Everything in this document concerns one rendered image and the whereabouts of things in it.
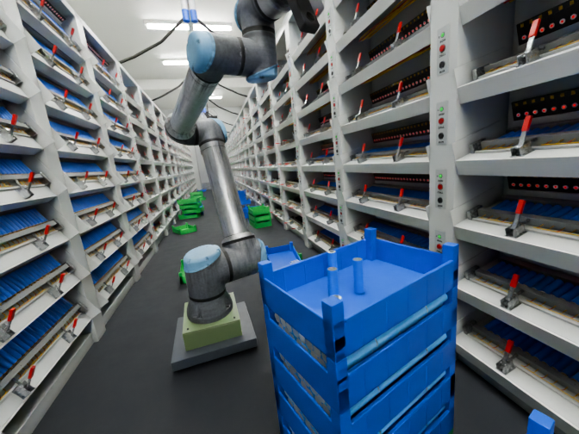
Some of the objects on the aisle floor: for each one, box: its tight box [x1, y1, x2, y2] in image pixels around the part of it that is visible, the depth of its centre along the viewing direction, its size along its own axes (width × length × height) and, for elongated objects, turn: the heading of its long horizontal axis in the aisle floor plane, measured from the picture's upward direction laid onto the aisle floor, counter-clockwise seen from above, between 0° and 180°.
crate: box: [265, 241, 302, 270], centre depth 178 cm, size 30×20×8 cm
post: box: [429, 0, 516, 360], centre depth 81 cm, size 20×9×173 cm, turn 132°
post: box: [284, 17, 327, 248], centre depth 213 cm, size 20×9×173 cm, turn 132°
